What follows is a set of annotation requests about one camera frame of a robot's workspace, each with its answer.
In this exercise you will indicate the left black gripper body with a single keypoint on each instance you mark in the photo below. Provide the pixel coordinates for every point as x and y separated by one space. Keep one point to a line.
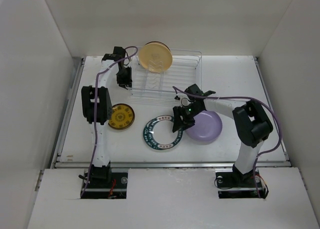
123 76

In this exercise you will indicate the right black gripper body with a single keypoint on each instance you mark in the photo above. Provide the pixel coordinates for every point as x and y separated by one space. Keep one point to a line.
192 109

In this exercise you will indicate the lilac plastic plate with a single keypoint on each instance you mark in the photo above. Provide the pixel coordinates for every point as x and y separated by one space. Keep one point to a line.
207 128

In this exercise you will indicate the beige plastic plate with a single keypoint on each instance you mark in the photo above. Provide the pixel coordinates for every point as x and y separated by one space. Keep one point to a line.
155 58

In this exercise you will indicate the amber patterned plate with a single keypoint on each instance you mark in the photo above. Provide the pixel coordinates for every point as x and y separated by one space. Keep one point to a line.
123 116

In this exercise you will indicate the white plate green rim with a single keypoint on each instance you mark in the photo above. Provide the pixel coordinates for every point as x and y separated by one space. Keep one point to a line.
149 140

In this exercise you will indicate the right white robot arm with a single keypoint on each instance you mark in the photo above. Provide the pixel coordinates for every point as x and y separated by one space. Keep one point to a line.
252 124

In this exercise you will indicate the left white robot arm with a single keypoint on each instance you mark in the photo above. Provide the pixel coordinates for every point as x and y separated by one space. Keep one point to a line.
97 110

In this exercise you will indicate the white plate orange sunburst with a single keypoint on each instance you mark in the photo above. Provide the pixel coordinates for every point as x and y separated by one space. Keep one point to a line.
158 42

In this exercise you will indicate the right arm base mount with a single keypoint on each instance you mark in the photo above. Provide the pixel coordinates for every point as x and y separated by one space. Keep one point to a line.
231 184

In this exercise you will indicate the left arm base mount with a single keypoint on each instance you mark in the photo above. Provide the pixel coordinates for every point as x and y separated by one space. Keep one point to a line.
105 184

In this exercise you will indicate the aluminium front rail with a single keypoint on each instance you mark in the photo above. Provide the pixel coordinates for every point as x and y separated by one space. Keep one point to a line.
74 165

